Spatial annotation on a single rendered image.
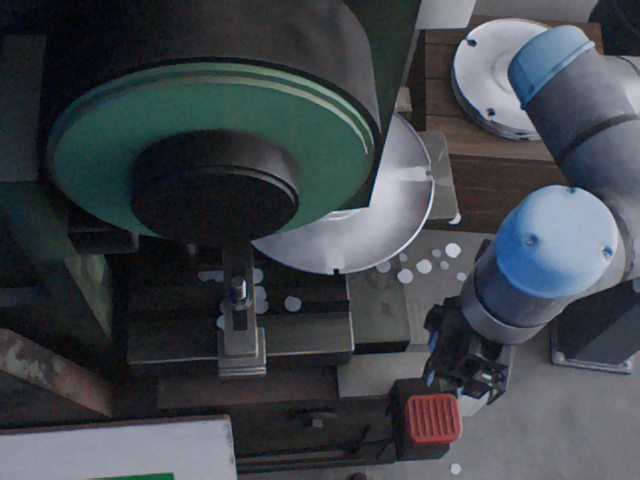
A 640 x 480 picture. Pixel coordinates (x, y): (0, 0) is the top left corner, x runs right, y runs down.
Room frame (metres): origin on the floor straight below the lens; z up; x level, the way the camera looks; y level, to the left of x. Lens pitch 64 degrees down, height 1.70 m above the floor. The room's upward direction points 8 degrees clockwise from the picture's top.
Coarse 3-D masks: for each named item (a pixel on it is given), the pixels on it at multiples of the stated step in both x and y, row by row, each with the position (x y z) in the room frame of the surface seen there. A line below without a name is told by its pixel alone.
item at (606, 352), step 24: (624, 288) 0.63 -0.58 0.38; (576, 312) 0.67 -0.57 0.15; (600, 312) 0.62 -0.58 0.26; (624, 312) 0.60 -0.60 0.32; (552, 336) 0.65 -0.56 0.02; (576, 336) 0.62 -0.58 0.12; (600, 336) 0.60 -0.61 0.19; (624, 336) 0.60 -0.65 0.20; (552, 360) 0.60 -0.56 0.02; (576, 360) 0.60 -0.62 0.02; (600, 360) 0.60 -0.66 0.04; (624, 360) 0.60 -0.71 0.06
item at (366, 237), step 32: (384, 160) 0.58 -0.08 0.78; (416, 160) 0.59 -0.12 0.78; (384, 192) 0.53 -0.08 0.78; (416, 192) 0.54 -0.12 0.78; (320, 224) 0.47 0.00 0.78; (352, 224) 0.47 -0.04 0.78; (384, 224) 0.48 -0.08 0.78; (416, 224) 0.49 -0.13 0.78; (288, 256) 0.42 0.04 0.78; (320, 256) 0.42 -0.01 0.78; (352, 256) 0.43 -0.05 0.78; (384, 256) 0.43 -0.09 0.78
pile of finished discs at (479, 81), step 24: (504, 24) 1.22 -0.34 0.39; (528, 24) 1.23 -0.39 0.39; (480, 48) 1.14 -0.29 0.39; (504, 48) 1.15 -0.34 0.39; (456, 72) 1.07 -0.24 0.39; (480, 72) 1.08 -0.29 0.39; (504, 72) 1.08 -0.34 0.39; (456, 96) 1.03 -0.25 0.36; (480, 96) 1.02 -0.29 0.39; (504, 96) 1.03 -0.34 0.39; (480, 120) 0.97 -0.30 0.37; (504, 120) 0.97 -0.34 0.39; (528, 120) 0.97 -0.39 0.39
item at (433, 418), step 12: (408, 396) 0.26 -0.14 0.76; (420, 396) 0.26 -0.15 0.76; (432, 396) 0.26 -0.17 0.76; (444, 396) 0.27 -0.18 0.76; (408, 408) 0.25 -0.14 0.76; (420, 408) 0.25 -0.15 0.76; (432, 408) 0.25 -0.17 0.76; (444, 408) 0.25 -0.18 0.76; (456, 408) 0.25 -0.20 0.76; (408, 420) 0.23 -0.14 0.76; (420, 420) 0.23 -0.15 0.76; (432, 420) 0.24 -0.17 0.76; (444, 420) 0.24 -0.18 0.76; (456, 420) 0.24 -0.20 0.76; (408, 432) 0.22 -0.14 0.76; (420, 432) 0.22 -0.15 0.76; (432, 432) 0.22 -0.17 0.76; (444, 432) 0.22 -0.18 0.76; (456, 432) 0.22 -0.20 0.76; (420, 444) 0.21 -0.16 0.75
